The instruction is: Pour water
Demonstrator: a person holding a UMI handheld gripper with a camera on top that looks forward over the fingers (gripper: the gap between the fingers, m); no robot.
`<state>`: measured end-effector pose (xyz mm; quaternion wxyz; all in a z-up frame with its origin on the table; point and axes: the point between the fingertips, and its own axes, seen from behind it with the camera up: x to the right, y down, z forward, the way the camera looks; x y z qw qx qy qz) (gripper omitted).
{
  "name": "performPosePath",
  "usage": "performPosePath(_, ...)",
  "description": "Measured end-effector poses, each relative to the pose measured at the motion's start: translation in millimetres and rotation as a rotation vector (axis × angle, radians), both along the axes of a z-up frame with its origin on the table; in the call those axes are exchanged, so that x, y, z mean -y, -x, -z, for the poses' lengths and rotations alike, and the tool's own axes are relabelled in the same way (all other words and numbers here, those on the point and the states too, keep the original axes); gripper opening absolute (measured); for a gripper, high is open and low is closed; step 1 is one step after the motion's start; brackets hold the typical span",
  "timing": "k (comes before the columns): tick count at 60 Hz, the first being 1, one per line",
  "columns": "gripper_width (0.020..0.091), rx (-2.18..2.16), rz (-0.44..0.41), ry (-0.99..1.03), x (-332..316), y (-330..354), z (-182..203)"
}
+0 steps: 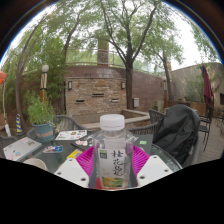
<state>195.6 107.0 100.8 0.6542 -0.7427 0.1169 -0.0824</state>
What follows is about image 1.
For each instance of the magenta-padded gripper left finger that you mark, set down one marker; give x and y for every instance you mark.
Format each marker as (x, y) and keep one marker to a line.
(85, 160)

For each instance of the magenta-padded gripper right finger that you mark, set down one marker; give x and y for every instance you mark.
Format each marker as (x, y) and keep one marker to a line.
(140, 159)

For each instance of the clear white-capped drink bottle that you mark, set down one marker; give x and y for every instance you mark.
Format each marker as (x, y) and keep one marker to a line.
(112, 146)

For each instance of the small yellow card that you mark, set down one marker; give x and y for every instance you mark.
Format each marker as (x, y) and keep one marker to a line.
(74, 154)

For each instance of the black laptop with stickers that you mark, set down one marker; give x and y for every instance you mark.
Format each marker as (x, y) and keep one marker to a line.
(146, 148)

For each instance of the flat round red coaster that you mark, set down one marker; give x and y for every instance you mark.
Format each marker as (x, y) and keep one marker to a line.
(97, 184)

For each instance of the round glass patio table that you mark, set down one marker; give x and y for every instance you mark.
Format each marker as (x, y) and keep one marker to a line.
(53, 160)

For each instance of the small colourful sticker card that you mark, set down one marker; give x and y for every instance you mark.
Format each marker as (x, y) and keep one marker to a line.
(52, 149)

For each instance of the grey mesh metal armchair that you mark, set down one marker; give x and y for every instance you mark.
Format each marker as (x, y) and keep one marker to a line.
(155, 116)
(68, 122)

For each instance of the black backpack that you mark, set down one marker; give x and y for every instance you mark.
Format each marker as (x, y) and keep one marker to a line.
(178, 131)

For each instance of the green plant in teal pot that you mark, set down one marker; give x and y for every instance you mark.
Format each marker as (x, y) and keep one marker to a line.
(41, 115)

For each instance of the silver laptop with stickers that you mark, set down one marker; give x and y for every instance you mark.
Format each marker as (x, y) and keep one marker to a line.
(20, 148)

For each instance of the black metal patio chair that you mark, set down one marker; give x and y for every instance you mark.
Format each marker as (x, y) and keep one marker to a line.
(206, 125)

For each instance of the blue yellow striped cone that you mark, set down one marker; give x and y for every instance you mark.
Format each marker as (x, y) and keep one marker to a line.
(19, 124)

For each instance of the closed maroon patio umbrella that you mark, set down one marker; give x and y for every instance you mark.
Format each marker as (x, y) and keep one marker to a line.
(206, 85)

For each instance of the orange canopy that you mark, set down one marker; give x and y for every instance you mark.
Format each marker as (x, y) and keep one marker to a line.
(2, 76)

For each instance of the grey wall utility box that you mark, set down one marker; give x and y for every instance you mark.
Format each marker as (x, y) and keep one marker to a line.
(136, 102)

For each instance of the black wall lantern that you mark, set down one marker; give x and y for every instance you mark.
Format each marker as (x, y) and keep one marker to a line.
(70, 85)
(123, 85)

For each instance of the wooden globe-topped lamp post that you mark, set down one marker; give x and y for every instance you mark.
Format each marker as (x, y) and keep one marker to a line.
(44, 83)

